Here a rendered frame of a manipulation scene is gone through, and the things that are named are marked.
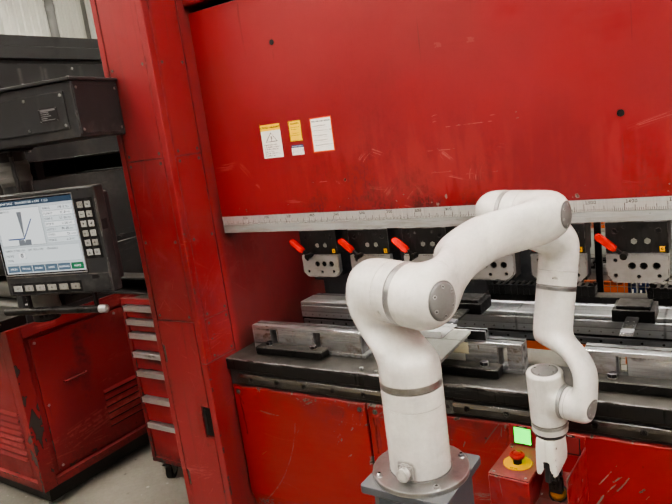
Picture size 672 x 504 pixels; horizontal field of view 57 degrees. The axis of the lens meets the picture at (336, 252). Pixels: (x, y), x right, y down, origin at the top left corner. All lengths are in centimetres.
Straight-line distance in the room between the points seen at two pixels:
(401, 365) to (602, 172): 87
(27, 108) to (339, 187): 106
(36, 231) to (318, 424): 118
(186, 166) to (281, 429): 102
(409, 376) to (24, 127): 163
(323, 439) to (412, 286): 132
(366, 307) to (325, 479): 132
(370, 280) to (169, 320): 141
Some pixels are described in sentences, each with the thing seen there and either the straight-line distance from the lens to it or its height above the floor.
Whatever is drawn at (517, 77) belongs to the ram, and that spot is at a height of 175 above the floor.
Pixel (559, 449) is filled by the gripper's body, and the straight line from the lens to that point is 164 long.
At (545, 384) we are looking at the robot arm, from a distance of 153.
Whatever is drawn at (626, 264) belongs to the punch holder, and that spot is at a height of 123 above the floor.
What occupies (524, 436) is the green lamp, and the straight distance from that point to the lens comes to 181.
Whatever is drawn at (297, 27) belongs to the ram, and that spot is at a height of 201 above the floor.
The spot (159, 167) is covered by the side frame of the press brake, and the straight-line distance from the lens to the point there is 229.
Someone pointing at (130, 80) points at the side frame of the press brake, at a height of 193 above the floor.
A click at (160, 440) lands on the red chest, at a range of 342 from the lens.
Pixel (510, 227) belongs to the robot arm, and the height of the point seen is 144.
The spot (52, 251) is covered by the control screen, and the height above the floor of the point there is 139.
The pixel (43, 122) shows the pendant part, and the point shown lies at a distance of 229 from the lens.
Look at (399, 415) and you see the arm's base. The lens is 120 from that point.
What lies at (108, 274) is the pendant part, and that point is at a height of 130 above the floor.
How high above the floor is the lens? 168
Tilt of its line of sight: 11 degrees down
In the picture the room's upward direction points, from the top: 8 degrees counter-clockwise
